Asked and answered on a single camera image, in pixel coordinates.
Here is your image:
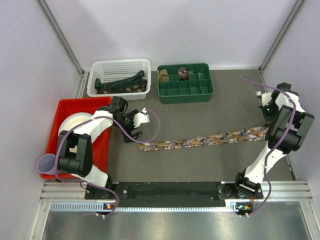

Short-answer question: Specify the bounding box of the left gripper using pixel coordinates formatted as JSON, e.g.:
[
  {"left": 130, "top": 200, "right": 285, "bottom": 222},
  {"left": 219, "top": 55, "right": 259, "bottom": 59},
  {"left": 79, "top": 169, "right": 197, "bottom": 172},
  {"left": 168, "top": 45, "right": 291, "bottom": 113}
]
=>
[{"left": 114, "top": 109, "right": 142, "bottom": 143}]

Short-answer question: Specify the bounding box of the brown floral patterned tie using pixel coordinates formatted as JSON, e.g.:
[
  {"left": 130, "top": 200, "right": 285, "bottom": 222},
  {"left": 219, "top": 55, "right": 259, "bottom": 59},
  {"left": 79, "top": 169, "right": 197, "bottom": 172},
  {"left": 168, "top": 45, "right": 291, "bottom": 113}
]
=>
[{"left": 138, "top": 126, "right": 268, "bottom": 152}]

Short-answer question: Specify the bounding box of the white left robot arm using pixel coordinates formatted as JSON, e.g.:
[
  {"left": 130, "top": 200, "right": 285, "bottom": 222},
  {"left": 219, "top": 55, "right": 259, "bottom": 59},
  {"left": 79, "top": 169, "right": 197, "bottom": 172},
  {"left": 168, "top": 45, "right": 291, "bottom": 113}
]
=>
[{"left": 54, "top": 96, "right": 149, "bottom": 199}]

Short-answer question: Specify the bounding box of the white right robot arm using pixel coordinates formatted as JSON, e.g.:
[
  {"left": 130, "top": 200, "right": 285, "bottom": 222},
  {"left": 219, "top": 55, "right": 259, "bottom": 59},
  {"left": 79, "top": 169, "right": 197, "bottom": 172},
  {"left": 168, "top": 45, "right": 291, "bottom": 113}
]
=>
[{"left": 233, "top": 82, "right": 315, "bottom": 199}]

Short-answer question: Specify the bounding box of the red plastic bin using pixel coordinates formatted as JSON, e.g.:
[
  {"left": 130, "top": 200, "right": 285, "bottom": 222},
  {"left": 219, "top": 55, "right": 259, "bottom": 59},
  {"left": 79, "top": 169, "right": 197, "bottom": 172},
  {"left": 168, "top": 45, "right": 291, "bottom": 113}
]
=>
[{"left": 46, "top": 97, "right": 112, "bottom": 172}]

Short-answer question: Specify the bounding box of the dark floral tie in basket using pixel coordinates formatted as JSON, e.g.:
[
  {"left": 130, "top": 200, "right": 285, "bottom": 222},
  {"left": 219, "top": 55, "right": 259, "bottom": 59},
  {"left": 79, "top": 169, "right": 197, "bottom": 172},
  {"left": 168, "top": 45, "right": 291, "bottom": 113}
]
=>
[{"left": 96, "top": 76, "right": 148, "bottom": 95}]

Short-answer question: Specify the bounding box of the white perforated plastic basket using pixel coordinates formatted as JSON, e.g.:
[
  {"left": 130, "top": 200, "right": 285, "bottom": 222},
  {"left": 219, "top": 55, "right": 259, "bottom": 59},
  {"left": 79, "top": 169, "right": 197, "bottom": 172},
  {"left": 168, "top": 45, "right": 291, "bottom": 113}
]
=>
[{"left": 86, "top": 58, "right": 151, "bottom": 101}]

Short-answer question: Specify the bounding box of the white plate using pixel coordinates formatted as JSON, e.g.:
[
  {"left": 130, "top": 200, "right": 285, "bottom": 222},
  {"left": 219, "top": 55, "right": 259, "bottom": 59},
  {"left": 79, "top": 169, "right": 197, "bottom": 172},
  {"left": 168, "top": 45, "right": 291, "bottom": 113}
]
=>
[{"left": 57, "top": 112, "right": 100, "bottom": 143}]

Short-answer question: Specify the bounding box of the dark green tie in basket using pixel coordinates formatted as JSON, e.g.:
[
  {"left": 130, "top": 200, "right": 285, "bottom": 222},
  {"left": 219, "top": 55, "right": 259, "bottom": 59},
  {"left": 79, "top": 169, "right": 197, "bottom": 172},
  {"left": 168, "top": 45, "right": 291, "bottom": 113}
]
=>
[{"left": 94, "top": 70, "right": 146, "bottom": 92}]

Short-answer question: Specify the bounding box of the rolled olive tie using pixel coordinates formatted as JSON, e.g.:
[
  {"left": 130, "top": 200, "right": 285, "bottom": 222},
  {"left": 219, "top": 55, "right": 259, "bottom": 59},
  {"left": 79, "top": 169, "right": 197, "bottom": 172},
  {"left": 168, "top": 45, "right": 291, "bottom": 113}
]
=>
[{"left": 158, "top": 69, "right": 169, "bottom": 83}]

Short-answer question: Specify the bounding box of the green compartment tray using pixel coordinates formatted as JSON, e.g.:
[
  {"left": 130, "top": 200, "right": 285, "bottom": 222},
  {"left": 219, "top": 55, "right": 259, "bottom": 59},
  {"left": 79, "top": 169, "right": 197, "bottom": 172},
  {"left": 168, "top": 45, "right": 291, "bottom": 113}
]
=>
[{"left": 157, "top": 62, "right": 214, "bottom": 104}]

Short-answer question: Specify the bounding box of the rolled dark floral tie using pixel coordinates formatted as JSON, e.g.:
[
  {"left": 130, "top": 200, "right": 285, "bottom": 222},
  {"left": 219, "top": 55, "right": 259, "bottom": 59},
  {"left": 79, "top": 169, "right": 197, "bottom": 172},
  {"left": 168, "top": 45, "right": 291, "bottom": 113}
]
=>
[{"left": 178, "top": 67, "right": 189, "bottom": 81}]

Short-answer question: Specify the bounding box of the lavender plastic cup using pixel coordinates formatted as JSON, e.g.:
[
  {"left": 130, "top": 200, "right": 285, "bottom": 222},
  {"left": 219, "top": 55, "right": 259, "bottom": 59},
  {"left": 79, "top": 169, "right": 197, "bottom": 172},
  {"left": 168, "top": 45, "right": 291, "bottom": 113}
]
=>
[{"left": 37, "top": 153, "right": 56, "bottom": 175}]

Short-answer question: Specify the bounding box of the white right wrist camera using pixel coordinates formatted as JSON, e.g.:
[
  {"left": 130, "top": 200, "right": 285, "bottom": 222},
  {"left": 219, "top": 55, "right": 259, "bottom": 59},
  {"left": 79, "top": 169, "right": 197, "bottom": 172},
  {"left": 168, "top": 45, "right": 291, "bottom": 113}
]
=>
[{"left": 256, "top": 91, "right": 272, "bottom": 107}]

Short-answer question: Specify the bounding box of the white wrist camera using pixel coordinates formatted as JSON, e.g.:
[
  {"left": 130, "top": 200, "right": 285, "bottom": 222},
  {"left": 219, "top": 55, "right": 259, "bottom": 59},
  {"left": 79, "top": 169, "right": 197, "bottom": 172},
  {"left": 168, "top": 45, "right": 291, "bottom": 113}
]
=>
[
  {"left": 133, "top": 108, "right": 150, "bottom": 129},
  {"left": 256, "top": 91, "right": 272, "bottom": 107}
]

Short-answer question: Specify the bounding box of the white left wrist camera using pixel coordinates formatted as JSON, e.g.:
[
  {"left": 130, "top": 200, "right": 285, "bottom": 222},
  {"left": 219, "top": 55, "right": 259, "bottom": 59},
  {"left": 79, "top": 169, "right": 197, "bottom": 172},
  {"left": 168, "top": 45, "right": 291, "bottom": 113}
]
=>
[{"left": 133, "top": 108, "right": 150, "bottom": 129}]

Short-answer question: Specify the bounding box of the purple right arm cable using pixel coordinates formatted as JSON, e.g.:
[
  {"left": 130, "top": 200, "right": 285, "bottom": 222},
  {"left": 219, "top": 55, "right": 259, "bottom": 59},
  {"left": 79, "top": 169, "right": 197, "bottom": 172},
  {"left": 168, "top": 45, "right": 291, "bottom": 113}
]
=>
[{"left": 240, "top": 75, "right": 305, "bottom": 218}]

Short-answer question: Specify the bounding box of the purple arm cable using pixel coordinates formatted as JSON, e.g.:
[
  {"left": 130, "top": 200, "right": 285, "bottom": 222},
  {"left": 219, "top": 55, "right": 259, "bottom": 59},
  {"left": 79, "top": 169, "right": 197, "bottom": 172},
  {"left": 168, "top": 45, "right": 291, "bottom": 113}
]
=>
[
  {"left": 52, "top": 107, "right": 161, "bottom": 218},
  {"left": 240, "top": 75, "right": 305, "bottom": 218}
]

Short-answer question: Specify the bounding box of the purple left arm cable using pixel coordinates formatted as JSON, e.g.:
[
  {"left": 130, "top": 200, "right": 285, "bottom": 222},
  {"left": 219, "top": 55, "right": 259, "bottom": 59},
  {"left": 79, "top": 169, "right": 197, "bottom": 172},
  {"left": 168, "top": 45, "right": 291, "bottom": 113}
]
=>
[{"left": 52, "top": 107, "right": 161, "bottom": 218}]

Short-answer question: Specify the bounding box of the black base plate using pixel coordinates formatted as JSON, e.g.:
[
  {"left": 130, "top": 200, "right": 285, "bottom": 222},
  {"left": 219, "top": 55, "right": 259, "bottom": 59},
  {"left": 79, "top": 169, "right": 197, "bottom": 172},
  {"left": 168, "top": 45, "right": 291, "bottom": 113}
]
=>
[{"left": 84, "top": 181, "right": 264, "bottom": 208}]

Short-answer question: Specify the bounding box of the aluminium frame rail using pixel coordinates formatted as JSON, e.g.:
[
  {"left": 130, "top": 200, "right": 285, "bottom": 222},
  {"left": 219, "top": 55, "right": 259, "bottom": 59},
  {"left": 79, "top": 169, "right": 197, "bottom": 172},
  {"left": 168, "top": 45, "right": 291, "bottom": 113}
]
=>
[{"left": 40, "top": 181, "right": 313, "bottom": 213}]

